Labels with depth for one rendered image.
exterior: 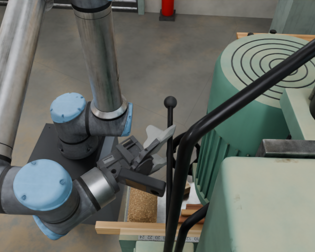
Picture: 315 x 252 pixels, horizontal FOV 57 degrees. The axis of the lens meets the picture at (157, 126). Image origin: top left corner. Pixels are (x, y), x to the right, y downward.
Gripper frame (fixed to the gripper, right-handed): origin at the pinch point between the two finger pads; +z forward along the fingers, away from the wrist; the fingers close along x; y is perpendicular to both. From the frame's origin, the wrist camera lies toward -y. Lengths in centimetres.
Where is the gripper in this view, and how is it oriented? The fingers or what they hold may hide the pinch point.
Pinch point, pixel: (176, 143)
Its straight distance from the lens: 76.1
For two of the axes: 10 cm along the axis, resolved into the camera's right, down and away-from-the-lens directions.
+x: 0.1, 5.7, 8.2
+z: 7.9, -5.1, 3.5
